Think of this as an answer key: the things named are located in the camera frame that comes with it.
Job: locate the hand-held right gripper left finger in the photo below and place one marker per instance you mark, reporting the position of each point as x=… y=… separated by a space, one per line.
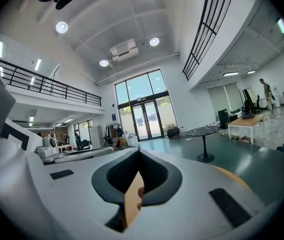
x=77 y=196

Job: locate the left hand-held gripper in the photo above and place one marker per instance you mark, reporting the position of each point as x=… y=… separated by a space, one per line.
x=47 y=149

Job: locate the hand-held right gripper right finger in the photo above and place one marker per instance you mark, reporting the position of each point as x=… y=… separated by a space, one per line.
x=194 y=179

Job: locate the grey metal cabinet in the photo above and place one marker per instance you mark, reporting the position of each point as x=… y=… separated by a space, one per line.
x=97 y=136

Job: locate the clothes rack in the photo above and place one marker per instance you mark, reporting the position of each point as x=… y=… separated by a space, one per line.
x=114 y=132

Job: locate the round wooden table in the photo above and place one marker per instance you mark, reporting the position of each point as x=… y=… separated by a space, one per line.
x=232 y=176

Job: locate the black marble round table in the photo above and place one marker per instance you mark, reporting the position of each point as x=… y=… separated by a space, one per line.
x=202 y=130

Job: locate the black box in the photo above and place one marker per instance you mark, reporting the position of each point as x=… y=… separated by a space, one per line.
x=173 y=133

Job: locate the cardboard box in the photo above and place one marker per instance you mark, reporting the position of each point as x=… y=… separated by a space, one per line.
x=245 y=140

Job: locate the tall black cabinet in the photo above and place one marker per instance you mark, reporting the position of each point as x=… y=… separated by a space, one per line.
x=224 y=119

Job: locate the wooden desk with white legs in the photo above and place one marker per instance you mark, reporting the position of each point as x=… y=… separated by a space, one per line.
x=247 y=122

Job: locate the black bag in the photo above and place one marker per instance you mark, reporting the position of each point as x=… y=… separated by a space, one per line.
x=249 y=116

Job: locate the white roller blinds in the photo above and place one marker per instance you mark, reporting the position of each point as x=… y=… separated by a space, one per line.
x=222 y=96

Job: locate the black metal railing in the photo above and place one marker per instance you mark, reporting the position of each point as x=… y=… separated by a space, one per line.
x=202 y=21
x=42 y=79

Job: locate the round ceiling light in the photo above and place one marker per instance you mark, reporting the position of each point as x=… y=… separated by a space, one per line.
x=154 y=41
x=103 y=62
x=61 y=27

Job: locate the black office chair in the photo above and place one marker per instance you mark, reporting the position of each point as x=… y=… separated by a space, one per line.
x=258 y=106

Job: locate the white ceiling pipes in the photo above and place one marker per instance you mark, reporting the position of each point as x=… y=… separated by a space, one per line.
x=137 y=68

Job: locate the white ceiling air conditioner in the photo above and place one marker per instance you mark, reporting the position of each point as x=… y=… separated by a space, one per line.
x=123 y=50

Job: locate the ceiling tube light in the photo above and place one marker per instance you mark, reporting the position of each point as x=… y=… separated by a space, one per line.
x=251 y=72
x=231 y=73

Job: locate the tall glass window wall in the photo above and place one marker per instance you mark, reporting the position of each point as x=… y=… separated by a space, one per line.
x=139 y=86

